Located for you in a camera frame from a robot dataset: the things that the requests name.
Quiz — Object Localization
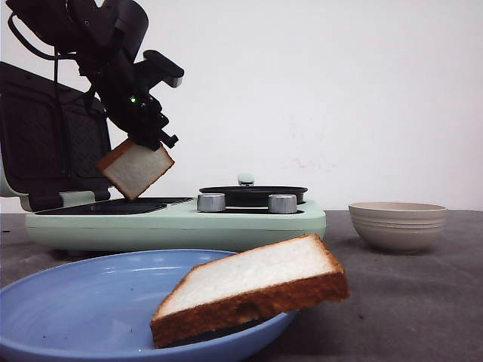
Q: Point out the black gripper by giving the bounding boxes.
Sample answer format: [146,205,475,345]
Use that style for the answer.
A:
[77,52,179,151]

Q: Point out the bread slice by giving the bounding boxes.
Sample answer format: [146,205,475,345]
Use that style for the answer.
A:
[97,139,174,201]
[150,234,350,348]

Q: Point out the breakfast maker hinged lid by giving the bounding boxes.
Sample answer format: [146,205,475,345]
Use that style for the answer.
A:
[1,63,111,211]

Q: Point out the beige ribbed bowl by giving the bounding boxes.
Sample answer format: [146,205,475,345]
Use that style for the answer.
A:
[349,201,448,253]

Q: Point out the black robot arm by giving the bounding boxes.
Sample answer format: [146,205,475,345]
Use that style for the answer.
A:
[6,1,184,151]

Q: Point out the mint green breakfast maker base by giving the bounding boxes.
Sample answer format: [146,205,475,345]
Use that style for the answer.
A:
[25,198,327,252]

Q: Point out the left silver control knob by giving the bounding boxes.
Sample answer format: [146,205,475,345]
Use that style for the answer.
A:
[197,193,226,213]

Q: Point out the silver control knob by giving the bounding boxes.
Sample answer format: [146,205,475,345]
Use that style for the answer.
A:
[197,193,226,213]
[268,194,297,214]

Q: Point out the black round frying pan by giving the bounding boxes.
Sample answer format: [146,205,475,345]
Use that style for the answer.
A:
[199,173,308,207]

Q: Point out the right silver control knob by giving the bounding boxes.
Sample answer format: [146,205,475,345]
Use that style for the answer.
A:
[268,194,297,214]

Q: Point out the blue round plate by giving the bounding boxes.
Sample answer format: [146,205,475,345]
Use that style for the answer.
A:
[1,250,294,361]

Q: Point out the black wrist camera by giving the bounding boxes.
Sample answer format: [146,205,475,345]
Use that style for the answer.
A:
[134,50,184,94]

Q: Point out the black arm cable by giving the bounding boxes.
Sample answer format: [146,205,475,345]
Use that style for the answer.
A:
[6,11,110,182]

